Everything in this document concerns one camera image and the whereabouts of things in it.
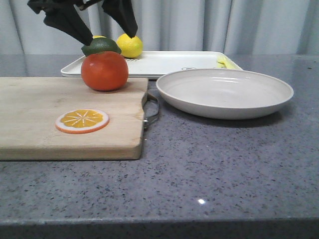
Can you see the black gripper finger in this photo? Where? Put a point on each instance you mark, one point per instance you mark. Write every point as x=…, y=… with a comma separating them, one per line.
x=122, y=12
x=62, y=15

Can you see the orange fruit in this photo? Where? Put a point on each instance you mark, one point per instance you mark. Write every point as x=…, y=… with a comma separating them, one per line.
x=105, y=71

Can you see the beige round plate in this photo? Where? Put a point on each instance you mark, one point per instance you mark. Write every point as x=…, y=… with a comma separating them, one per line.
x=224, y=93

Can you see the white rectangular tray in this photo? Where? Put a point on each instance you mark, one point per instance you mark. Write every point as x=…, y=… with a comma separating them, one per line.
x=153, y=64

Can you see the rear yellow lemon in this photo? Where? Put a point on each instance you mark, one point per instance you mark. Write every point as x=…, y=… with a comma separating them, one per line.
x=98, y=36

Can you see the yellow lemon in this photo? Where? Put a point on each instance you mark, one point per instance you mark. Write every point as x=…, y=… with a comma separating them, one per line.
x=130, y=47
x=98, y=36

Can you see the green lime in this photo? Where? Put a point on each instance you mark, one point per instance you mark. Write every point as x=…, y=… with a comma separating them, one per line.
x=100, y=44

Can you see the wooden cutting board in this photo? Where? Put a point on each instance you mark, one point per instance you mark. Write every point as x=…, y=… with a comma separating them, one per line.
x=29, y=107

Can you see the orange slice disc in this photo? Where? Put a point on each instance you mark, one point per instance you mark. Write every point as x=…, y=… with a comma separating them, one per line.
x=82, y=121

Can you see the yellow plastic utensil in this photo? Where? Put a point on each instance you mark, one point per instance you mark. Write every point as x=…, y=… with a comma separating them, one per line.
x=220, y=65
x=228, y=62

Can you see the grey curtain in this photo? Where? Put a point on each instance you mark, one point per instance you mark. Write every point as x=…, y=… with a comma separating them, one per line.
x=227, y=26

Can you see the metal cutting board handle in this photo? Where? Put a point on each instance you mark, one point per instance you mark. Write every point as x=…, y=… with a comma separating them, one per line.
x=151, y=110

